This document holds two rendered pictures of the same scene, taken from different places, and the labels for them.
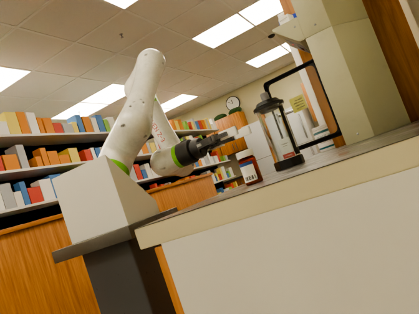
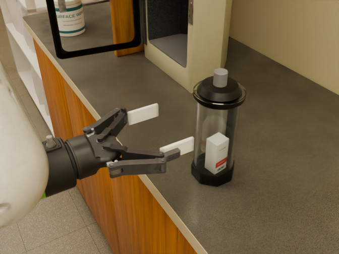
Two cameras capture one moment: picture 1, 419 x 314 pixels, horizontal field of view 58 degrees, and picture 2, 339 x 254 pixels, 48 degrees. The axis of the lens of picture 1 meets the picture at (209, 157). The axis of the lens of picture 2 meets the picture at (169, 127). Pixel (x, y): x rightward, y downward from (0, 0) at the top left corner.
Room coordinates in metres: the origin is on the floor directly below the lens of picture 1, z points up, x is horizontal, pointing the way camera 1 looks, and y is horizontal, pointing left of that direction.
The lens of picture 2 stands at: (0.99, 0.36, 1.55)
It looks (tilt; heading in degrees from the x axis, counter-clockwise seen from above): 36 degrees down; 304
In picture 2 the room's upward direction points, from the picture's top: straight up
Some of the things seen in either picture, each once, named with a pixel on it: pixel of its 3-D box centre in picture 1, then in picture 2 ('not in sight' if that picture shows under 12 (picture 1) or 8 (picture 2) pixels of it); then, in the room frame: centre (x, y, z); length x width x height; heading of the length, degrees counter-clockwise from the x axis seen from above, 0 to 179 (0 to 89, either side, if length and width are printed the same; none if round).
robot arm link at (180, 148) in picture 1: (187, 151); (53, 164); (1.43, 0.07, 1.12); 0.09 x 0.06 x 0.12; 155
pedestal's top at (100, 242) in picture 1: (120, 233); not in sight; (1.33, 0.39, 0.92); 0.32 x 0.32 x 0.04; 68
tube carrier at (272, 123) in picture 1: (278, 134); (215, 132); (1.29, -0.25, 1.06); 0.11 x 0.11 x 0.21
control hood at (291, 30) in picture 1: (296, 42); not in sight; (1.69, -0.55, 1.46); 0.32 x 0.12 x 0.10; 155
